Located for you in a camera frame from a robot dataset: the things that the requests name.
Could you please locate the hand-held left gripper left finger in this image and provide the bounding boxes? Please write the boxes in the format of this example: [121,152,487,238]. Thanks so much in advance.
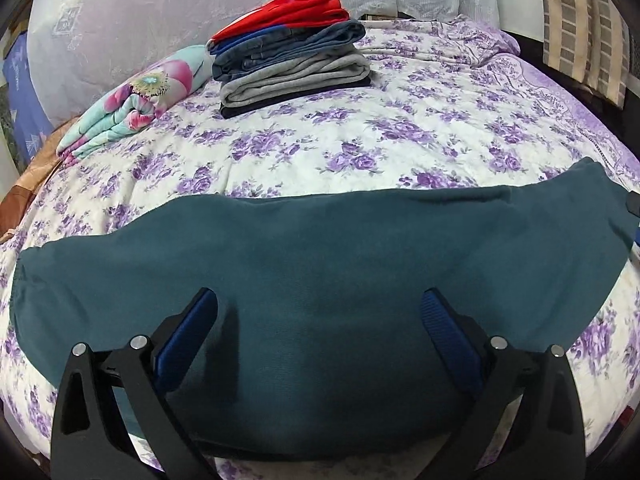
[50,286,221,480]

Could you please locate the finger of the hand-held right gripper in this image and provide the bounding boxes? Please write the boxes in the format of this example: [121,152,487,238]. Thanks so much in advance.
[625,195,640,263]

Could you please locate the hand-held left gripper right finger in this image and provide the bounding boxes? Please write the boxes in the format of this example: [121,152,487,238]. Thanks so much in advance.
[420,287,588,480]

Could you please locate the teal fleece pants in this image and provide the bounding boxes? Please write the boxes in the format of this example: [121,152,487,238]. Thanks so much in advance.
[9,157,640,448]

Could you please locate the brown satin cushion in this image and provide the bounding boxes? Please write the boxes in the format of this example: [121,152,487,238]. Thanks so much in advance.
[0,120,76,241]

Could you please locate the beige striped curtain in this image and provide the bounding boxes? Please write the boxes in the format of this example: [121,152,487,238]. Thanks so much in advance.
[537,0,631,111]

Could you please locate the purple floral bedspread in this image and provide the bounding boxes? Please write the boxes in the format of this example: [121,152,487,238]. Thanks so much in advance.
[0,14,640,480]

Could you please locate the folded black garment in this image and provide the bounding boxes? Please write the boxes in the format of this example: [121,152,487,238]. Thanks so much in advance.
[221,76,373,120]

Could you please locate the folded floral blanket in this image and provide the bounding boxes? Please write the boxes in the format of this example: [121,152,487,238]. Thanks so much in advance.
[56,44,213,168]

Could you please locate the folded grey sweatpants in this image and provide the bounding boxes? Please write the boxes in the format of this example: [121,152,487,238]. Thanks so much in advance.
[220,52,371,103]

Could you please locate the blue patterned cloth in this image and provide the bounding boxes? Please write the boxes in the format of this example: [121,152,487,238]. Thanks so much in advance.
[2,32,56,146]

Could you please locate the blue folded garment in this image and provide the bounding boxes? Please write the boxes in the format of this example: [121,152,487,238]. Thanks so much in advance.
[207,22,296,53]

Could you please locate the folded blue jeans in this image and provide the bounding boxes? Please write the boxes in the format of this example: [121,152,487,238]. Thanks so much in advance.
[212,19,367,81]

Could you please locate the white embroidered quilt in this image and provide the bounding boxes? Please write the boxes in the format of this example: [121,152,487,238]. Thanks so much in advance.
[27,0,401,126]

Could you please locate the red folded garment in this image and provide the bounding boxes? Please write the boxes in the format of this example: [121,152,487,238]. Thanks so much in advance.
[207,0,349,43]

